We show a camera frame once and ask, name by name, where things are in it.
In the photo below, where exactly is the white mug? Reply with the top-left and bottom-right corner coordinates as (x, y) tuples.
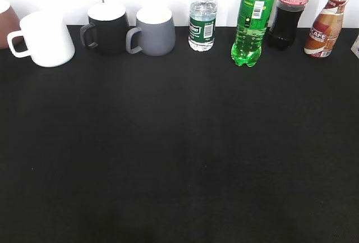
(7, 10), (75, 67)

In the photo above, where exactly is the grey mug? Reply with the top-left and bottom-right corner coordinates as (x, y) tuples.
(126, 7), (176, 56)

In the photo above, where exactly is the brown coffee drink bottle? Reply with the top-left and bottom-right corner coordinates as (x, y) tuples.
(303, 0), (349, 58)

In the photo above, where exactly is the clear water bottle green label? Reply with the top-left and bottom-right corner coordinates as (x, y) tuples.
(188, 0), (217, 52)

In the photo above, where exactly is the green soda bottle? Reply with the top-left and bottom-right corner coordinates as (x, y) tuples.
(231, 0), (275, 67)

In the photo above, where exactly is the red-brown mug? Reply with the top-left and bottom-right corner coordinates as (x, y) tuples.
(0, 0), (20, 49)

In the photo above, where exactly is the black mug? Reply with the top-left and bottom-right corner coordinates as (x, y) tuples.
(80, 3), (130, 55)

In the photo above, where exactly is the dark cola bottle red label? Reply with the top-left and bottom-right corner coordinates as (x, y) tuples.
(268, 0), (309, 50)

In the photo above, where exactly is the white box at right edge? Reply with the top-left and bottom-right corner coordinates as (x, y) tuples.
(351, 35), (359, 58)

